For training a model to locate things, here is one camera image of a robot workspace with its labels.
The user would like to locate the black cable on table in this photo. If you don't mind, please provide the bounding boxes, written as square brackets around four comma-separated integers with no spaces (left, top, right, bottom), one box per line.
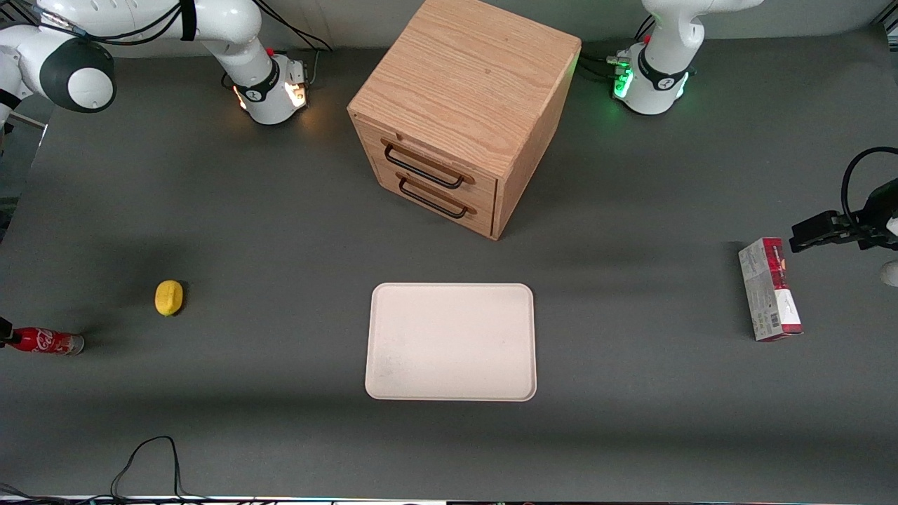
[91,436,211,503]

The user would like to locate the red plaid cardboard box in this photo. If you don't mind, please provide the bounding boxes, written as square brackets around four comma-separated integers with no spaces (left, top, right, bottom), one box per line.
[738,237,804,342]

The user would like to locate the black looped gripper cable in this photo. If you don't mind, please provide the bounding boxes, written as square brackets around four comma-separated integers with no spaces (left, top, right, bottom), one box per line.
[840,147,898,227]

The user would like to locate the black right arm base cables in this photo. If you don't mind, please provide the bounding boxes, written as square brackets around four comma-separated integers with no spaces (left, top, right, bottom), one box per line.
[256,0,333,55]

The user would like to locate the white rectangular tray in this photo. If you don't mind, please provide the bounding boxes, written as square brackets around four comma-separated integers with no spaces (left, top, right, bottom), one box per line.
[365,283,537,402]

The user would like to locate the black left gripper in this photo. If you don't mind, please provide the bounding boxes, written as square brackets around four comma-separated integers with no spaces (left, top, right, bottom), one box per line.
[790,178,898,254]

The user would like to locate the black wire drawer handle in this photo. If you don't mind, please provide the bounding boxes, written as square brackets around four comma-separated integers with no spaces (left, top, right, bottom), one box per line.
[398,173,478,220]
[382,138,476,190]

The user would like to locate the wooden two-drawer cabinet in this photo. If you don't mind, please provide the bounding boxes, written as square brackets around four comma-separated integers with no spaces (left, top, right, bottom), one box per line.
[347,0,582,241]

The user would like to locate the black left arm base cables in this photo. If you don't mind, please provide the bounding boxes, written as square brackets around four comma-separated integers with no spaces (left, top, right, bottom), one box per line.
[579,15,657,82]

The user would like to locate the red coke bottle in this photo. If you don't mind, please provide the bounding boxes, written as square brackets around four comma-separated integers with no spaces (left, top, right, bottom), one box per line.
[4,327,85,356]

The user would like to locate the yellow lemon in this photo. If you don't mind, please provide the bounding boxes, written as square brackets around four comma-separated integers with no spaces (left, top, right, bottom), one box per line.
[154,280,185,317]

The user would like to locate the black arm base cables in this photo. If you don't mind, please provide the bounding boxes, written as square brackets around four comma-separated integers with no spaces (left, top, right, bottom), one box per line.
[579,15,657,82]
[256,0,333,55]

